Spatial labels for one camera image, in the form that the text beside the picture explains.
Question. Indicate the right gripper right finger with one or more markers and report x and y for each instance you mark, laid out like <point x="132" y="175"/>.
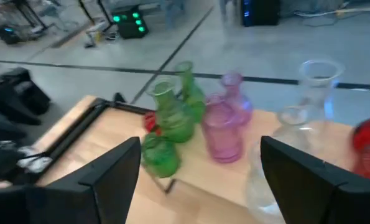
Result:
<point x="312" y="199"/>

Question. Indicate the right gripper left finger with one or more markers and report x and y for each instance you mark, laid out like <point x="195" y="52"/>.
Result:
<point x="104" y="193"/>

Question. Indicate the green round squat vase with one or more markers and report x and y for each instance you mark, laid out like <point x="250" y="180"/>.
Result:
<point x="160" y="155"/>

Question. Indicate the clear cut-glass vase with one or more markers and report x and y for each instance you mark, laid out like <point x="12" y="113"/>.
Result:
<point x="296" y="127"/>

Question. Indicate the red bulbous glass vase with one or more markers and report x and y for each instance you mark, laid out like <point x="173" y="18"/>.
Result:
<point x="369" y="130"/>

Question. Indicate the green wide-rim glass vase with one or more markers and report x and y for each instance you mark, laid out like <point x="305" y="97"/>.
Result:
<point x="172" y="115"/>

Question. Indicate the pink ribbed bottle vase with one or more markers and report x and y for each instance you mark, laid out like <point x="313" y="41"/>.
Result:
<point x="223" y="130"/>

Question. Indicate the clear tall smooth vase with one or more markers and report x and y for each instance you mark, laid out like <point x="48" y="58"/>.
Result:
<point x="320" y="87"/>

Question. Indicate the pink swirl glass vase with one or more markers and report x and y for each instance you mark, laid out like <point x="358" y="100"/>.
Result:
<point x="236" y="96"/>

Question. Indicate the green angular-base glass vase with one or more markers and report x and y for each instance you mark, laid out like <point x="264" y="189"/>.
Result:
<point x="191" y="93"/>

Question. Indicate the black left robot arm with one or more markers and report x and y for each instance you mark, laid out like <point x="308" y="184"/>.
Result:
<point x="20" y="93"/>

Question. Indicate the wooden shelf board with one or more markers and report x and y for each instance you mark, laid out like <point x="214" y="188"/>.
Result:
<point x="192" y="165"/>

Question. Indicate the red slim ribbed vase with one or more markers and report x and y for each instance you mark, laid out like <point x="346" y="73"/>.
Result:
<point x="150" y="123"/>

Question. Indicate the black computer green fans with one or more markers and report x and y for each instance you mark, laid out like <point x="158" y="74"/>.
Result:
<point x="130" y="26"/>

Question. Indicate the black computer blue light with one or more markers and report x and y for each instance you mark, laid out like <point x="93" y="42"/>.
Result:
<point x="262" y="14"/>

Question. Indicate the black aluminium rig frame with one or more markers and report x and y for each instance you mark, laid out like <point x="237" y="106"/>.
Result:
<point x="88" y="119"/>

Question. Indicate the silver frame bracket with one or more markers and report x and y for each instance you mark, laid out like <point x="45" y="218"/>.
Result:
<point x="32" y="160"/>

